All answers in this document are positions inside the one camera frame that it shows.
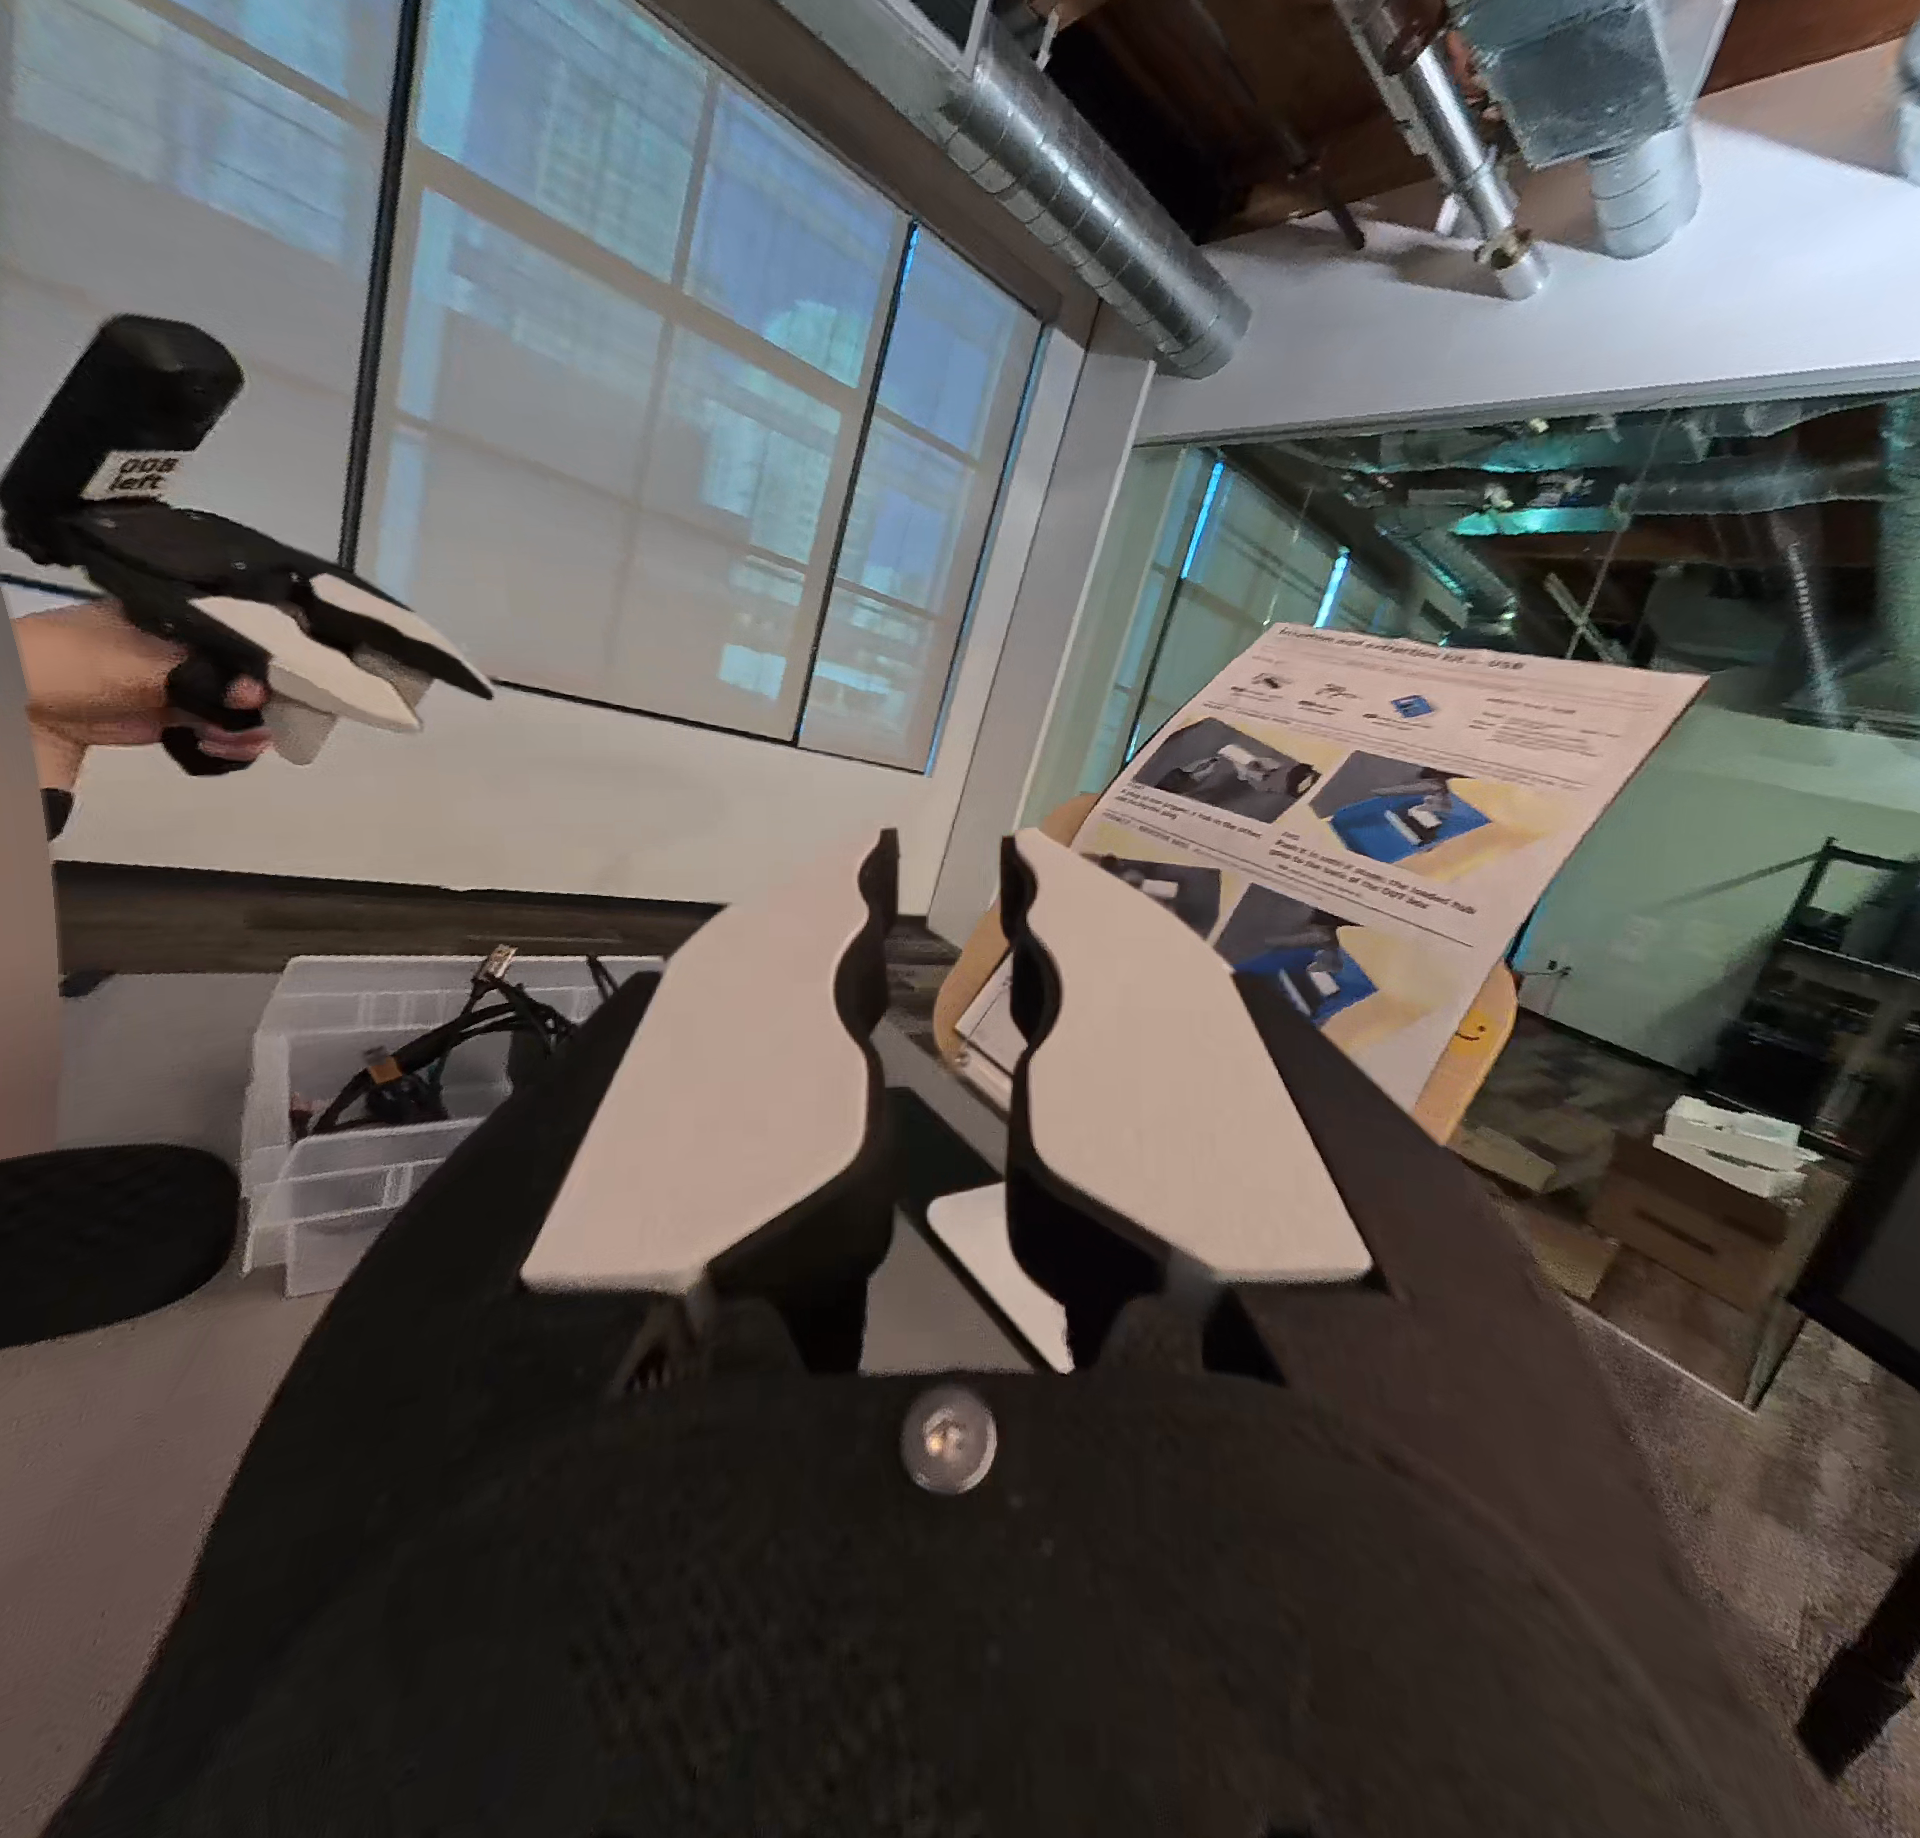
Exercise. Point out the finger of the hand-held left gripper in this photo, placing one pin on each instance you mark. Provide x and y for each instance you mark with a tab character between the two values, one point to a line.
331	676
375	615

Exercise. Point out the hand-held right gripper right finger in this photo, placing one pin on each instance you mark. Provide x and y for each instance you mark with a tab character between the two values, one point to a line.
1200	1104

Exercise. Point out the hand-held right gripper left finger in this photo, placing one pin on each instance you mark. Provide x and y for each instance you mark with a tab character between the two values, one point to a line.
706	1104

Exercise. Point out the clear plastic bin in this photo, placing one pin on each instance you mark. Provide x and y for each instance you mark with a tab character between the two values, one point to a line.
331	1209

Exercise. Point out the person's left hand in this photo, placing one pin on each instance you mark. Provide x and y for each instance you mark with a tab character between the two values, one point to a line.
91	676

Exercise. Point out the dark flat slab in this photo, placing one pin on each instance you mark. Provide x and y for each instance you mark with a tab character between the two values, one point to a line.
946	1141

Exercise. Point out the window with white blinds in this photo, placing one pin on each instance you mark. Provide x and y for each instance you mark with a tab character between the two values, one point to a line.
600	369

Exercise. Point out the printed instruction poster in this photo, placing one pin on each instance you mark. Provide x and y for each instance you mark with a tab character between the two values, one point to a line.
1500	760

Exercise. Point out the cardboard box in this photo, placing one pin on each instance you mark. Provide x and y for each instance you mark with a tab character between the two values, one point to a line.
1680	1238

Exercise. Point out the stack of white boxes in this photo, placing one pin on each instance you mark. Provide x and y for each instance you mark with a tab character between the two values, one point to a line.
1725	1141

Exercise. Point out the black mesh wrist rest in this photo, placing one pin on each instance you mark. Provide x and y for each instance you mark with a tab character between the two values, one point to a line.
106	1238

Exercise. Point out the black table leg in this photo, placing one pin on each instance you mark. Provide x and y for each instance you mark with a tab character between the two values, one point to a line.
1876	1673

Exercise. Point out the silver spiral air duct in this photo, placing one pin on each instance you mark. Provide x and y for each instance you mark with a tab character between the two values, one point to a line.
1110	220

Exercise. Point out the foil-wrapped air duct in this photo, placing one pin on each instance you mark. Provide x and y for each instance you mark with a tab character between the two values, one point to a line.
1591	54

